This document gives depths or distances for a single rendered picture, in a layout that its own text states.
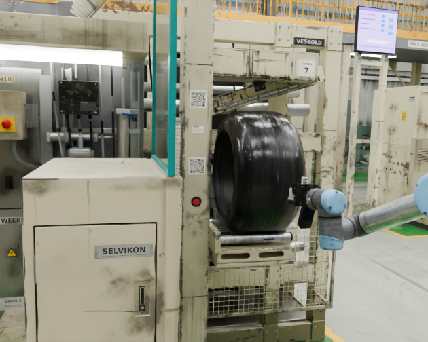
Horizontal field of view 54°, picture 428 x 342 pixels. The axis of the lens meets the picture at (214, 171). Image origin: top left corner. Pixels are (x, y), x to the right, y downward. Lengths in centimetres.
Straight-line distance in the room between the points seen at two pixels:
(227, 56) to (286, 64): 31
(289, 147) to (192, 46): 59
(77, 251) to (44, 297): 14
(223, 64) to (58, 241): 130
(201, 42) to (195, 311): 120
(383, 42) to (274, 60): 383
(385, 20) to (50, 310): 542
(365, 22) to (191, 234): 441
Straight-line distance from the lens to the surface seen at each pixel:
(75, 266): 115
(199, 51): 184
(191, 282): 195
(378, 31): 591
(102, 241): 113
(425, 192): 114
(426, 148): 636
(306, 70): 227
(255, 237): 188
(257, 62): 218
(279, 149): 174
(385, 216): 139
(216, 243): 180
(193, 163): 182
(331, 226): 137
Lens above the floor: 142
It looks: 7 degrees down
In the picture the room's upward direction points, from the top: 1 degrees clockwise
